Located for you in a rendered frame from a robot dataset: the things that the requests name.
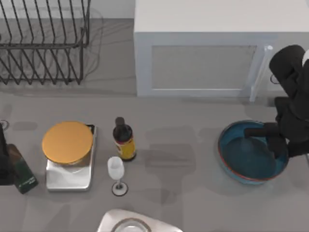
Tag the dark bottle with yellow label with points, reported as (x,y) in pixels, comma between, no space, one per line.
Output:
(125,145)

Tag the silver kitchen scale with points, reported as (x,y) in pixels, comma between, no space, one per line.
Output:
(70,176)

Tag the dark green carton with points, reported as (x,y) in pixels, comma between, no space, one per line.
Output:
(24,171)

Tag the round glass lid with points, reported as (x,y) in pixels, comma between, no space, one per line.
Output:
(130,223)

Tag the white wine glass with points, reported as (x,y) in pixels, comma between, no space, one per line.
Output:
(116,169)

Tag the pale microwave oven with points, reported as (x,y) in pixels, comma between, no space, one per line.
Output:
(193,14)

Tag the pale microwave door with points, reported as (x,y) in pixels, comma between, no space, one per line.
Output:
(144,60)

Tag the round orange plate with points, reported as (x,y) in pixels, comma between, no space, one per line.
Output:
(67,142)

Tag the blue bowl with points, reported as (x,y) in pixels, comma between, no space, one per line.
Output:
(248,164)

